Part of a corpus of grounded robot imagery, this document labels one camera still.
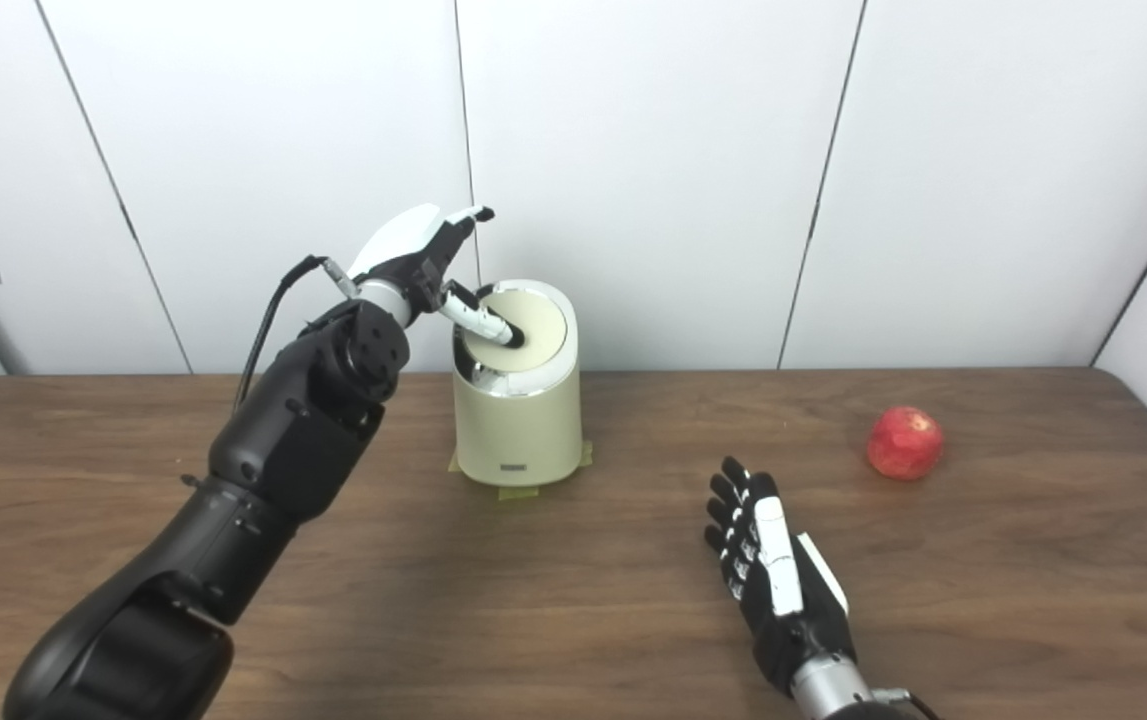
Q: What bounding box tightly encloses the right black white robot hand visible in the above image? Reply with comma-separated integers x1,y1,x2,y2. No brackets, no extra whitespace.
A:
703,457,856,698

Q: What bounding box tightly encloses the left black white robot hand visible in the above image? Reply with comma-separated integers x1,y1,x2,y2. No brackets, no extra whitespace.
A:
345,203,526,349

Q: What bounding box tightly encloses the red apple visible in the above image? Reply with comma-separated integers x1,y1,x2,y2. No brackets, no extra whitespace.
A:
866,405,946,481

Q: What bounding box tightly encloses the cream-colored bin with lid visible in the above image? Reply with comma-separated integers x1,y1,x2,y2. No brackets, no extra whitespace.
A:
451,279,584,488

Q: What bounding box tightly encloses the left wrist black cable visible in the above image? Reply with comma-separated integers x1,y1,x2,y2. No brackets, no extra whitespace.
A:
233,255,360,411

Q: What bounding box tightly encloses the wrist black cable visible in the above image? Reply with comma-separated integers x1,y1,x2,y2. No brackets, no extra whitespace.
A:
873,688,944,720
233,255,360,411

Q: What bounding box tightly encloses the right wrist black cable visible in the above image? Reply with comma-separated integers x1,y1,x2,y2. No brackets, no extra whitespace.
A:
873,688,944,720

